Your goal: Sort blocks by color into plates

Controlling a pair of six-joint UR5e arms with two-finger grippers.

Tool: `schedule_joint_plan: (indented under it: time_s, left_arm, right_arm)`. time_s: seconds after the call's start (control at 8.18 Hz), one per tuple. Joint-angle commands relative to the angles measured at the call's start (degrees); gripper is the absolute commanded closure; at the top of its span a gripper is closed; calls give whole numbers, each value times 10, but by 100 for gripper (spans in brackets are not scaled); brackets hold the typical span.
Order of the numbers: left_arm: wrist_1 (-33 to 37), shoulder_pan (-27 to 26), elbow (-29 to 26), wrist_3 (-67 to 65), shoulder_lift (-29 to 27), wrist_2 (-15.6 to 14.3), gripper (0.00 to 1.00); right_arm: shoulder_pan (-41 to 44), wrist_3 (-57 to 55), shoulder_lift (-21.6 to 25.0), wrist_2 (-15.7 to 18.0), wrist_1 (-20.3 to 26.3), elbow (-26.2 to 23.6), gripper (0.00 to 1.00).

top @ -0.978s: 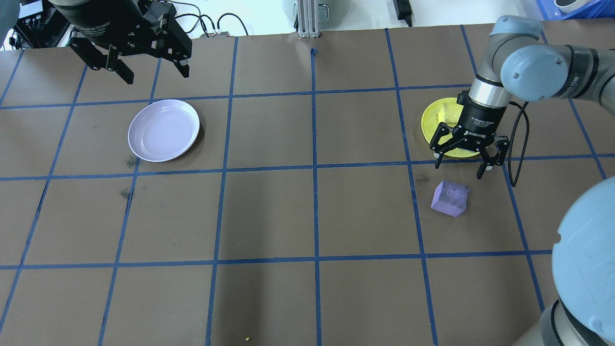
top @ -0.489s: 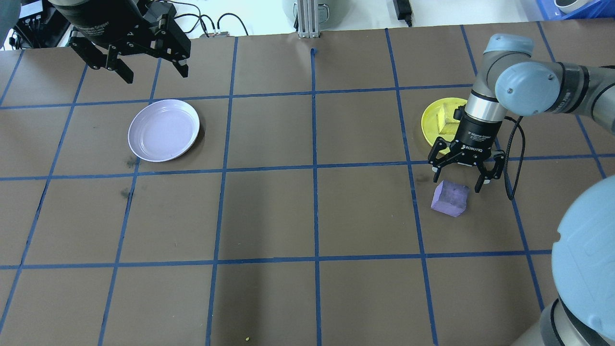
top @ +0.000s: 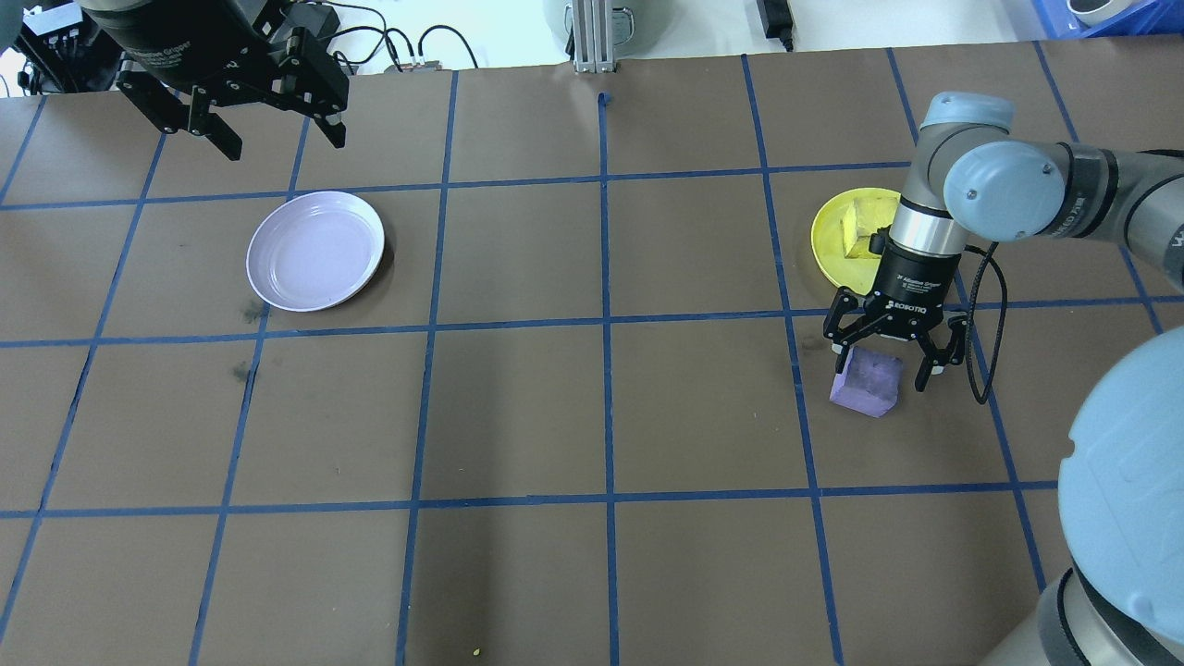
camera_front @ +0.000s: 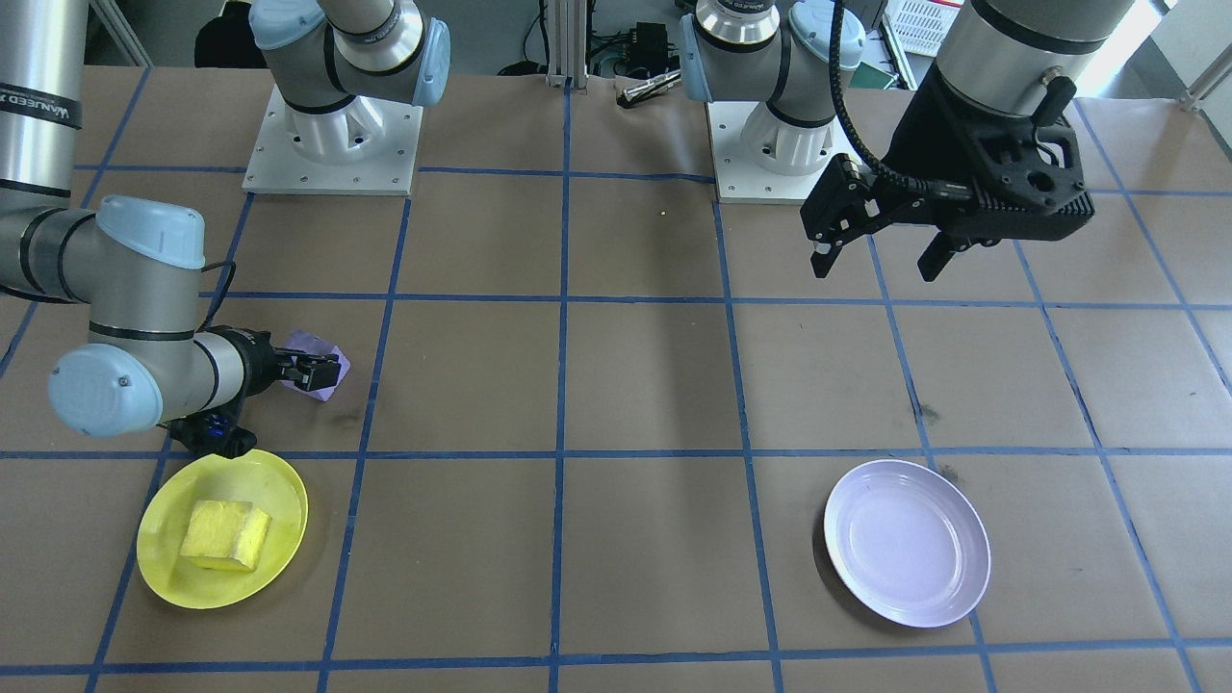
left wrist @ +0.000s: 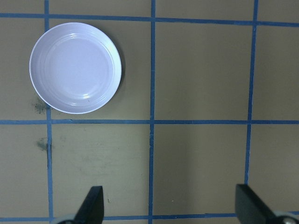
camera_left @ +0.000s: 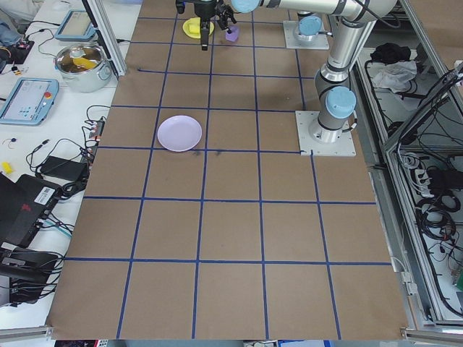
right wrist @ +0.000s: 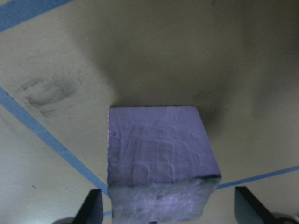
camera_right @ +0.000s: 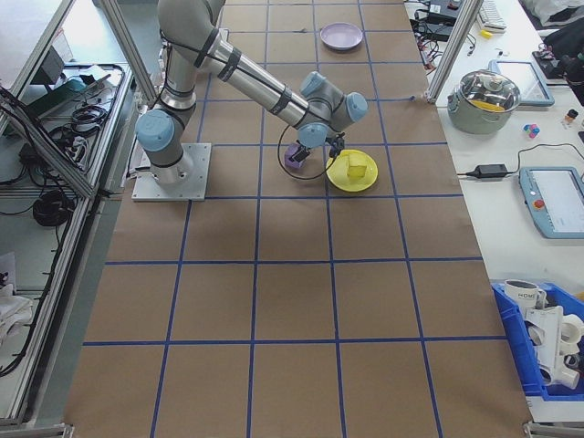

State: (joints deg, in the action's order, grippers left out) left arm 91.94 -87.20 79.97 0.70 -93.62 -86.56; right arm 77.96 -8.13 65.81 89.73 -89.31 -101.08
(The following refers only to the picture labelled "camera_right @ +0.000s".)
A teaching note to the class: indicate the purple plastic plate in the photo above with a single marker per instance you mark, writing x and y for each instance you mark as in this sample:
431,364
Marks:
341,36

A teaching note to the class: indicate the blue plastic bin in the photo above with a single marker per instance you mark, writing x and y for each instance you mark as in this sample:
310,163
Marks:
506,319

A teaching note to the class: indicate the purple foam block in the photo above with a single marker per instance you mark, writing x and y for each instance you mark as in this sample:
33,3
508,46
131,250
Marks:
289,159

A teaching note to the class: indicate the steel pot with glass lid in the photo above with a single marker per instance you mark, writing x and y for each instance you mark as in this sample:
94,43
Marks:
479,121

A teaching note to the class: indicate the white printed mug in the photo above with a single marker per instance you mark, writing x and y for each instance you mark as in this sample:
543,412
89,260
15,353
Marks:
522,296

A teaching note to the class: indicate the white keyboard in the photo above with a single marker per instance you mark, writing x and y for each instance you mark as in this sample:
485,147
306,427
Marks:
493,13

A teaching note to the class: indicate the black board with red parts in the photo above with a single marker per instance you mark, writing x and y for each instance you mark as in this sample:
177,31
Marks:
543,58

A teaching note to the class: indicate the yellow plastic toy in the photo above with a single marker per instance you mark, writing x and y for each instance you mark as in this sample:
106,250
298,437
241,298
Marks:
487,106

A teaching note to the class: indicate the white plastic pipe fitting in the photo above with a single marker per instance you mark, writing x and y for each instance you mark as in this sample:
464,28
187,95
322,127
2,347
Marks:
554,337

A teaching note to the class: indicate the aluminium rail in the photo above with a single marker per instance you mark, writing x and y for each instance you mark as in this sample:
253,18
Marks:
554,430
32,430

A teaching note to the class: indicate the white plastic bag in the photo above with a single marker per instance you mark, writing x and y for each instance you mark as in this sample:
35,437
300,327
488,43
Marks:
554,9

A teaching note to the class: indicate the yellow foam block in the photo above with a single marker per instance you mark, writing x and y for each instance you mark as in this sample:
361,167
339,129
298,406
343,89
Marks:
357,169

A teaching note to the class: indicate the light blue teach pendant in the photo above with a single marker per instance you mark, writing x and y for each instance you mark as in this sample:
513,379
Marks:
554,201
524,82

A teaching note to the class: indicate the small yellow plastic piece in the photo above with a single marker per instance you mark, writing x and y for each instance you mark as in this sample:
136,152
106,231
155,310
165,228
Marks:
487,33

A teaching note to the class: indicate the small colourful cube toy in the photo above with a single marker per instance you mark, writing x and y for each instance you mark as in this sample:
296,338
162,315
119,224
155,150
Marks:
530,130

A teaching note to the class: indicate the green flat case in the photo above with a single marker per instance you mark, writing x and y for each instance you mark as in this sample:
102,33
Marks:
73,87

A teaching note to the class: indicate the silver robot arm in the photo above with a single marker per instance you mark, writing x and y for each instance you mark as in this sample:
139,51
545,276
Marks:
178,82

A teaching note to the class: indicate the grey metal box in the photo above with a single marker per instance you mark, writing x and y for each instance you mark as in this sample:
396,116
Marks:
52,64

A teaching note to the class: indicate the metal bar V-shaped frame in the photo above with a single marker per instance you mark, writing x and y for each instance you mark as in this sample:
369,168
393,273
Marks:
73,175

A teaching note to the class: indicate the white cloth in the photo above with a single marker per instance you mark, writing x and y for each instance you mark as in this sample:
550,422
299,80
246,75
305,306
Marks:
11,315

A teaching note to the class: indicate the small bottle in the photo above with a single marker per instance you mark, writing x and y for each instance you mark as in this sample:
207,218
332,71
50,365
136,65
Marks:
570,119

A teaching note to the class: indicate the white square base plate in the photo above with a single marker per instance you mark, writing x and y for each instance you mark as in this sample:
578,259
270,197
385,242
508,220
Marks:
196,182

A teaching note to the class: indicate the black computer with white label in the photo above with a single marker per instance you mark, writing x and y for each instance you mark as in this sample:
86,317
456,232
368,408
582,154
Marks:
440,8

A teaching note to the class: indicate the yellow plastic plate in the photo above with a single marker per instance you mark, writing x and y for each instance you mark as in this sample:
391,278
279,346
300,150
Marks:
340,178

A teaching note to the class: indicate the black power brick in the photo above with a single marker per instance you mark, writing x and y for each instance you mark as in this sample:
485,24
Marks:
440,31

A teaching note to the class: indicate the black fabric bundle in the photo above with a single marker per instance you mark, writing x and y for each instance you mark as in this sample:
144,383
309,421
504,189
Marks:
566,38

